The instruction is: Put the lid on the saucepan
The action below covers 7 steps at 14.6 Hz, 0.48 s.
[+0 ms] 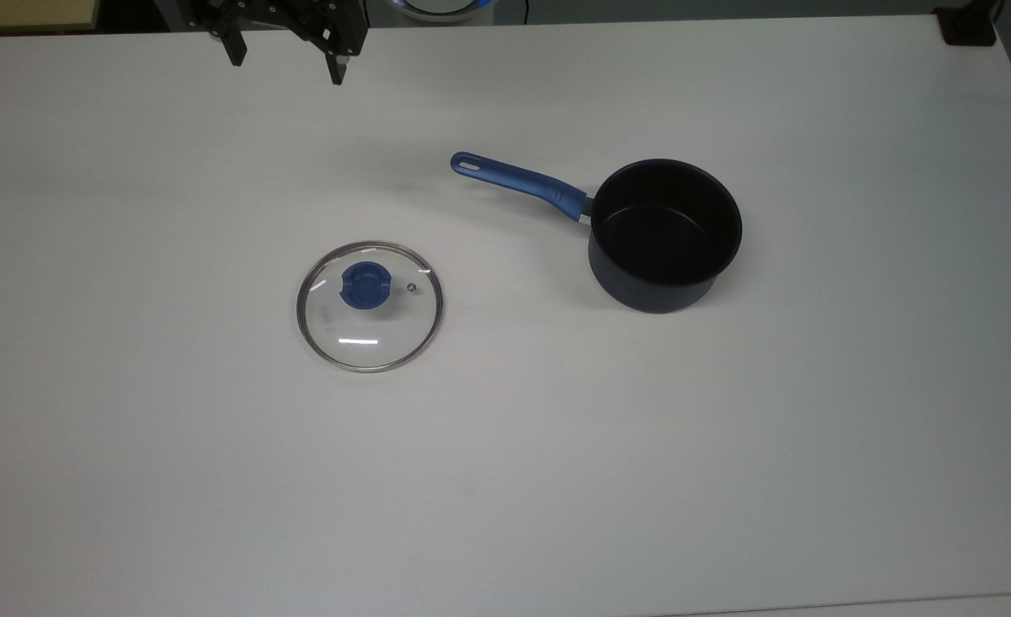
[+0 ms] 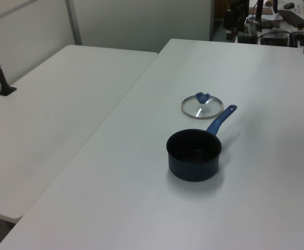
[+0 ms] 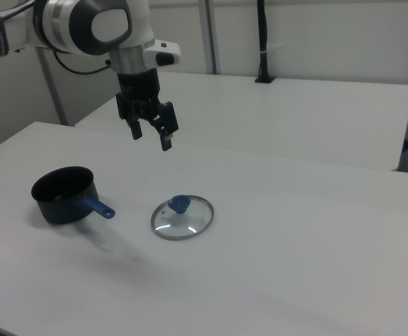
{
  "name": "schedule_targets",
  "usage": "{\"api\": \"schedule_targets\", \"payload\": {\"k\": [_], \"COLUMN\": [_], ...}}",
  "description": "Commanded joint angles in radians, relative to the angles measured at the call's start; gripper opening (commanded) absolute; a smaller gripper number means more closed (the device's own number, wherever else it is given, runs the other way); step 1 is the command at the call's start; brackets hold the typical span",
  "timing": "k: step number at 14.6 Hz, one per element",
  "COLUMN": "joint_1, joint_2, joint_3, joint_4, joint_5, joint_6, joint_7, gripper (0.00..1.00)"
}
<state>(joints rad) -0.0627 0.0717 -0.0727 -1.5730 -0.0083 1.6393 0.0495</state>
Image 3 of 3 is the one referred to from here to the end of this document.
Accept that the glass lid with blue knob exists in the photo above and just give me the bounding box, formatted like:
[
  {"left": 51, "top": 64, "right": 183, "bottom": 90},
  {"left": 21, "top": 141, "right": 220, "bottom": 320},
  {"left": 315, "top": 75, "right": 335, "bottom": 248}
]
[{"left": 150, "top": 194, "right": 215, "bottom": 242}]

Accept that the black pole with clamp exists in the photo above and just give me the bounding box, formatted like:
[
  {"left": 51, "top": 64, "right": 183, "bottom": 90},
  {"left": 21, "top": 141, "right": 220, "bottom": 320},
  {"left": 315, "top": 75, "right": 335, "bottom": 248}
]
[{"left": 254, "top": 0, "right": 277, "bottom": 84}]

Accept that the white table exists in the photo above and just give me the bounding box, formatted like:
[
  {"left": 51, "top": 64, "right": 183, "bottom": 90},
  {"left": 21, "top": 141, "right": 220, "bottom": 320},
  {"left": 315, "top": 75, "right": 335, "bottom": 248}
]
[{"left": 74, "top": 71, "right": 408, "bottom": 172}]

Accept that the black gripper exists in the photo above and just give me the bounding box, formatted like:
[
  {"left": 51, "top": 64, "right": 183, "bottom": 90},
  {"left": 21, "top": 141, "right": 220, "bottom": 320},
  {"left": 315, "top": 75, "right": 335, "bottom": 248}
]
[{"left": 115, "top": 68, "right": 180, "bottom": 153}]

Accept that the dark saucepan with blue handle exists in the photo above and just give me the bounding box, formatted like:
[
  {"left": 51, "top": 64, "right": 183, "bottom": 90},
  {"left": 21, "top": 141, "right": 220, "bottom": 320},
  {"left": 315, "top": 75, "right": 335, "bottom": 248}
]
[{"left": 31, "top": 166, "right": 116, "bottom": 225}]

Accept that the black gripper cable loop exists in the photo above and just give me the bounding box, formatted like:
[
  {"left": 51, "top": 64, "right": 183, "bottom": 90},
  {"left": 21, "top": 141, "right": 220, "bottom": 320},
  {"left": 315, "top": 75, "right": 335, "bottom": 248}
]
[{"left": 53, "top": 50, "right": 113, "bottom": 76}]

